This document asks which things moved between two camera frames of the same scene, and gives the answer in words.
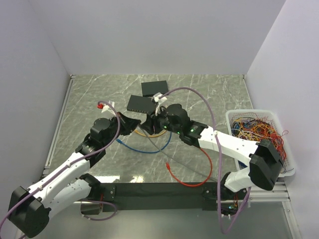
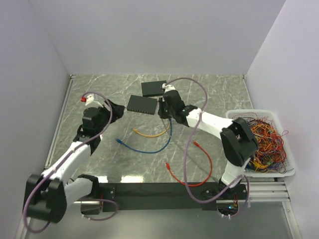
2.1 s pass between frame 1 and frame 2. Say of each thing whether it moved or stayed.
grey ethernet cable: moved
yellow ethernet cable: stayed
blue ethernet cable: stayed
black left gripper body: moved
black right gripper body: moved
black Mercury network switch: stayed
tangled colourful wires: stayed
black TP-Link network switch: stayed
